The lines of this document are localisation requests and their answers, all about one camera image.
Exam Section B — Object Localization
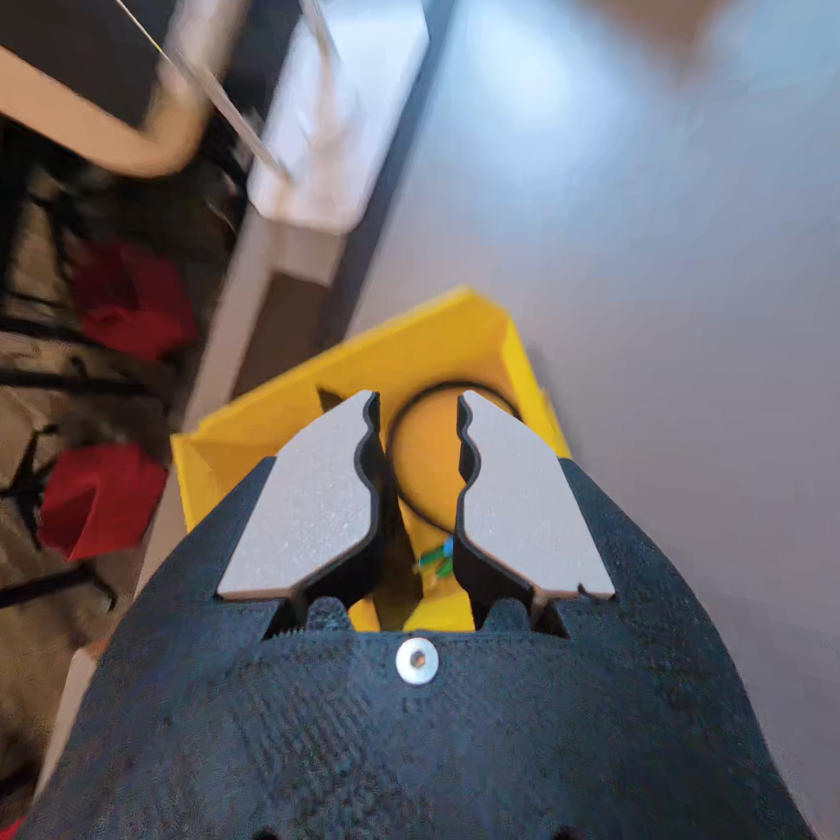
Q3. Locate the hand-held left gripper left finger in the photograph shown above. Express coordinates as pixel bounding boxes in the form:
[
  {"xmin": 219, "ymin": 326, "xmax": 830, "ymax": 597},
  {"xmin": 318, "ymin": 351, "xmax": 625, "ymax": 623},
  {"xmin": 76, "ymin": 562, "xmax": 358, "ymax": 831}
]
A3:
[{"xmin": 217, "ymin": 389, "xmax": 387, "ymax": 611}]

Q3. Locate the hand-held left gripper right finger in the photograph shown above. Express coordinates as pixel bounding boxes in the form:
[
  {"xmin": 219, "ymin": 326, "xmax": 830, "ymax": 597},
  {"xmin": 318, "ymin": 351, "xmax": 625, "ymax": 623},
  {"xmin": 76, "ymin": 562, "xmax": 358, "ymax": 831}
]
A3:
[{"xmin": 454, "ymin": 389, "xmax": 618, "ymax": 621}]

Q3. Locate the black blue-flecked hdmi cable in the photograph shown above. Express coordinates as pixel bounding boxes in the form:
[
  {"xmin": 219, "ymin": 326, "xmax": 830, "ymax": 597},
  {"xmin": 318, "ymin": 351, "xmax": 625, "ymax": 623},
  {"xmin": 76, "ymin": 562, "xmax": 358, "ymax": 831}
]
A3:
[{"xmin": 386, "ymin": 381, "xmax": 524, "ymax": 580}]

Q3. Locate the yellow plastic bin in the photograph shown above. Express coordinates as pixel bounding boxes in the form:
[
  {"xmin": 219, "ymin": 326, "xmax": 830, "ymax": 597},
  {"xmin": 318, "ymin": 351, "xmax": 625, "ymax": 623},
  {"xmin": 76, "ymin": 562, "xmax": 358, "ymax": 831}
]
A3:
[{"xmin": 171, "ymin": 285, "xmax": 572, "ymax": 634}]

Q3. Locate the red bag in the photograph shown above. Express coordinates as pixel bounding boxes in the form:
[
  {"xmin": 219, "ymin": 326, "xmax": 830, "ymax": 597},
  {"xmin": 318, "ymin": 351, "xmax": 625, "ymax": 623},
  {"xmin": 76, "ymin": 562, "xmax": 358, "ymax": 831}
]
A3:
[
  {"xmin": 38, "ymin": 443, "xmax": 169, "ymax": 563},
  {"xmin": 72, "ymin": 239, "xmax": 199, "ymax": 363}
]

